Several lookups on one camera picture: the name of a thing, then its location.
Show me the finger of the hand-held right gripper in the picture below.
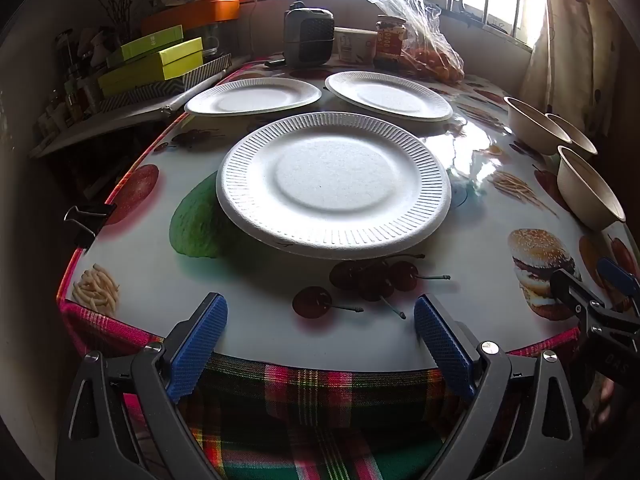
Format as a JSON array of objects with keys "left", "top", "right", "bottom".
[
  {"left": 596, "top": 257, "right": 640, "bottom": 311},
  {"left": 549, "top": 268, "right": 608, "bottom": 331}
]

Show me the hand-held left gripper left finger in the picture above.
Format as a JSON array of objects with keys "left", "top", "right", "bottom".
[{"left": 56, "top": 292, "right": 228, "bottom": 480}]

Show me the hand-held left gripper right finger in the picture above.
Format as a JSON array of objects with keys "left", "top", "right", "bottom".
[{"left": 414, "top": 294, "right": 585, "bottom": 480}]

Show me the beige paper bowl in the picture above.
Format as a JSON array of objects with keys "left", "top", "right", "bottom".
[
  {"left": 556, "top": 145, "right": 627, "bottom": 232},
  {"left": 504, "top": 96, "right": 572, "bottom": 155},
  {"left": 545, "top": 112, "right": 598, "bottom": 157}
]

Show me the white paper plate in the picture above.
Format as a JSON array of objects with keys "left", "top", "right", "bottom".
[
  {"left": 216, "top": 112, "right": 452, "bottom": 261},
  {"left": 184, "top": 77, "right": 322, "bottom": 117},
  {"left": 325, "top": 71, "right": 454, "bottom": 123}
]

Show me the fruit printed tablecloth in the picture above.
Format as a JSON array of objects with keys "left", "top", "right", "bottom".
[{"left": 57, "top": 55, "right": 640, "bottom": 391}]

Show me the black binder clip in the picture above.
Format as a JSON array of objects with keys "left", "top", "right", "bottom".
[{"left": 64, "top": 203, "right": 117, "bottom": 246}]

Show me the grey side shelf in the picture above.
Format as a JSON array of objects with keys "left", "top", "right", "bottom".
[{"left": 30, "top": 57, "right": 251, "bottom": 161}]

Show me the heart printed beige curtain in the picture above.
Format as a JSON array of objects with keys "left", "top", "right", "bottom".
[{"left": 520, "top": 0, "right": 631, "bottom": 126}]

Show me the grey zigzag patterned box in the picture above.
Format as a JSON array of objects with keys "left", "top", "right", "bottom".
[{"left": 97, "top": 54, "right": 233, "bottom": 111}]

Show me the bunch of small oranges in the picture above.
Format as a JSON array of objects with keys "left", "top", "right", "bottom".
[{"left": 400, "top": 45, "right": 465, "bottom": 85}]

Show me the large lime green box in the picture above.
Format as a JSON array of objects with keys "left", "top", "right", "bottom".
[{"left": 97, "top": 37, "right": 205, "bottom": 96}]

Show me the cluster of small bottles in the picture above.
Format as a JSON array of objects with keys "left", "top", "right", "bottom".
[{"left": 37, "top": 30, "right": 101, "bottom": 131}]

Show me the black window latch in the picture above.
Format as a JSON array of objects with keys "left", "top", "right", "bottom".
[{"left": 454, "top": 0, "right": 488, "bottom": 28}]

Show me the clear glass mug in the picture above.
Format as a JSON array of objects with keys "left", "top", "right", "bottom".
[{"left": 202, "top": 22, "right": 231, "bottom": 58}]

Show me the small lime green box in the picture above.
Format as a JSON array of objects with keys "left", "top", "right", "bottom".
[{"left": 120, "top": 25, "right": 185, "bottom": 61}]

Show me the red label glass jar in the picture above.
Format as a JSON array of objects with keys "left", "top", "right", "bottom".
[{"left": 374, "top": 15, "right": 408, "bottom": 72}]

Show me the clear plastic bag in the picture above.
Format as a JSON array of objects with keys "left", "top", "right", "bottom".
[{"left": 355, "top": 0, "right": 466, "bottom": 85}]

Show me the white paper tub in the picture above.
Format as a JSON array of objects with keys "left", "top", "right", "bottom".
[{"left": 334, "top": 27, "right": 378, "bottom": 65}]

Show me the small grey fan heater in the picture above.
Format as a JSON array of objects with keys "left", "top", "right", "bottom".
[{"left": 283, "top": 4, "right": 335, "bottom": 68}]

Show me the orange plastic box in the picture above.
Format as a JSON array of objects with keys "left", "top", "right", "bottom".
[{"left": 141, "top": 0, "right": 241, "bottom": 36}]

